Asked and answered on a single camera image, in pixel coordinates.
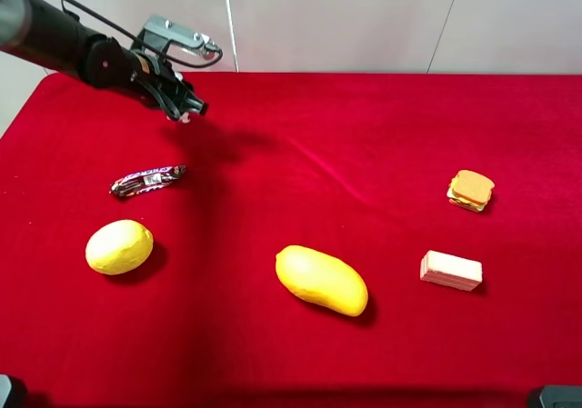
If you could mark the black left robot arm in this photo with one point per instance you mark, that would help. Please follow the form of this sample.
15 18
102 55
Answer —
54 38

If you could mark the yellow mango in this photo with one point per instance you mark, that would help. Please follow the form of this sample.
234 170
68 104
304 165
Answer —
321 279

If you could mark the red velvet tablecloth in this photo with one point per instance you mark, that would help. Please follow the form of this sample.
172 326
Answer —
316 240

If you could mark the yellow lemon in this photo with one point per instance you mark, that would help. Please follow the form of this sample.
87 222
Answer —
119 247

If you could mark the toy sandwich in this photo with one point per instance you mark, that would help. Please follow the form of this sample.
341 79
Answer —
470 190

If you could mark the white vertical pole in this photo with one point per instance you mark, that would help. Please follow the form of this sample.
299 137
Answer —
232 33

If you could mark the black base bottom right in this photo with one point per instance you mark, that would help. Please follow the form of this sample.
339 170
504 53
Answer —
555 396

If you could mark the pink wafer block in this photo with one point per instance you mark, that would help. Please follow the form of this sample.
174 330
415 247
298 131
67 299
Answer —
452 271

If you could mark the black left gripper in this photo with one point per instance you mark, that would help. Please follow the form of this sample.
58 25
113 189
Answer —
157 85

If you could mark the chocolate bar brown wrapper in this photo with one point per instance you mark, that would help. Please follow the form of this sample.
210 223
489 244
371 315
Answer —
147 181

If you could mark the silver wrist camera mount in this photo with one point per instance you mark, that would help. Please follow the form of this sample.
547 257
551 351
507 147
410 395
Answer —
159 34

